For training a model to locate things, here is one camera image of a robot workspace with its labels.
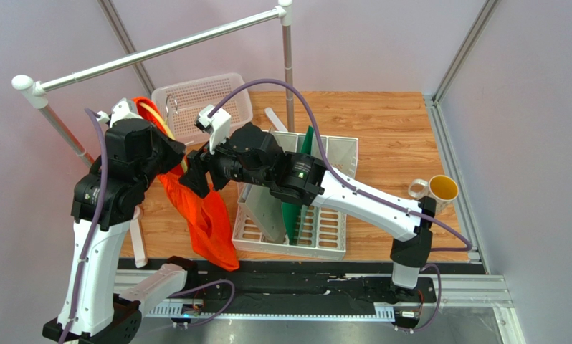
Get yellow clothes hanger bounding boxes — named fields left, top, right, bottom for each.
left=138, top=102, right=188, bottom=174

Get orange shorts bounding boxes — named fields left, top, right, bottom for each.
left=132, top=97, right=241, bottom=272

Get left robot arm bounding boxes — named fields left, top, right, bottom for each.
left=42, top=118, right=199, bottom=343

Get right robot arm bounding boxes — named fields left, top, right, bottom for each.
left=179, top=123, right=437, bottom=290

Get grey folder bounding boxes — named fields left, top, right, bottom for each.
left=237, top=130, right=288, bottom=244

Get white perforated plastic basket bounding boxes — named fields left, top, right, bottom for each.
left=151, top=72, right=244, bottom=145

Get white plastic file organizer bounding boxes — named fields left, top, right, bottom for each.
left=232, top=129, right=358, bottom=261

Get white metal clothes rack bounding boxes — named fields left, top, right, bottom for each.
left=11, top=1, right=292, bottom=167

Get white patterned mug yellow inside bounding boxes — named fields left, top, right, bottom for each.
left=408, top=175, right=460, bottom=214

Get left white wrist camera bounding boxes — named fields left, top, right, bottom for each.
left=94, top=98, right=142, bottom=128

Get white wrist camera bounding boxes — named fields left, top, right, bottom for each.
left=195, top=105, right=232, bottom=155
left=94, top=98, right=142, bottom=128

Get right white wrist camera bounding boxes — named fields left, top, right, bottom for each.
left=195, top=105, right=232, bottom=155

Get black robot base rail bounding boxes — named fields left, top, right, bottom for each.
left=114, top=257, right=487, bottom=330

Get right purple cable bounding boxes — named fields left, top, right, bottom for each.
left=207, top=78, right=474, bottom=333

